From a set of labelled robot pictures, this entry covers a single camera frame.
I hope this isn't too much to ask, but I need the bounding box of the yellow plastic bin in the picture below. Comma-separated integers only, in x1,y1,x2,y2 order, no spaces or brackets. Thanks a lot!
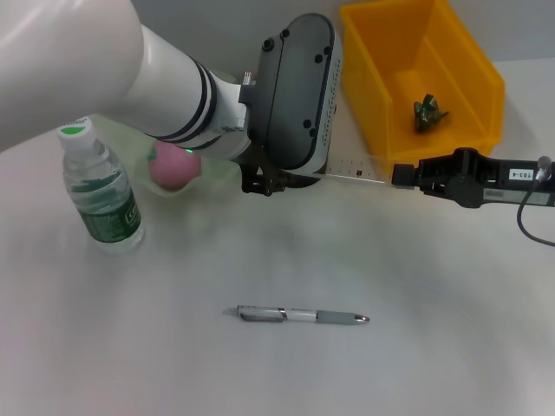
339,0,506,180

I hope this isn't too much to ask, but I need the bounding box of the grey right wrist cable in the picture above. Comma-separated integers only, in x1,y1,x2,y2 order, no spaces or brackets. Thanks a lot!
515,180,555,248

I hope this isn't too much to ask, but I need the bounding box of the clear green-label water bottle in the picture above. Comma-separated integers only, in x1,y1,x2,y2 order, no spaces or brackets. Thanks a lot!
55,114,147,256

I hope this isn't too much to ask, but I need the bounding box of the pale green wavy fruit plate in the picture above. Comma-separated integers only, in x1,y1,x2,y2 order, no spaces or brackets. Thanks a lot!
86,112,244,199

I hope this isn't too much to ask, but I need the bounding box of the grey clear ballpoint pen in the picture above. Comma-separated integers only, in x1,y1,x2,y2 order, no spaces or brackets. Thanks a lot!
223,304,372,326

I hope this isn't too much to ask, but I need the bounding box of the dark left wrist camera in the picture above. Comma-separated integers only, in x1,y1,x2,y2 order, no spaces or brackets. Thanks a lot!
238,12,346,174

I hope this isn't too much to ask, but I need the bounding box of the transparent plastic ruler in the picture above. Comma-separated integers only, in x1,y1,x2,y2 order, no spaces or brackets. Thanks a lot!
323,153,387,184

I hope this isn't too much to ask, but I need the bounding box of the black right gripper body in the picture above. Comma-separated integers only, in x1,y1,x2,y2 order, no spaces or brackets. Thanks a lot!
446,146,555,210

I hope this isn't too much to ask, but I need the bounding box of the pink toy peach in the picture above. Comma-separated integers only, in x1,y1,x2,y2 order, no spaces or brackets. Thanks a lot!
147,142,203,192

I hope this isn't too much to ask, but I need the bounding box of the green plastic wrapper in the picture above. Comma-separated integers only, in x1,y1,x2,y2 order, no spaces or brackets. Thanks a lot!
411,94,450,135

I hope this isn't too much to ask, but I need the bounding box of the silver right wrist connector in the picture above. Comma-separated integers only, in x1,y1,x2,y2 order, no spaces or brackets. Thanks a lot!
536,155,555,184

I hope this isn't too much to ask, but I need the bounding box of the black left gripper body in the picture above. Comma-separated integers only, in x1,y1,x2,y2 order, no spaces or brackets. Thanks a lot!
240,145,288,196

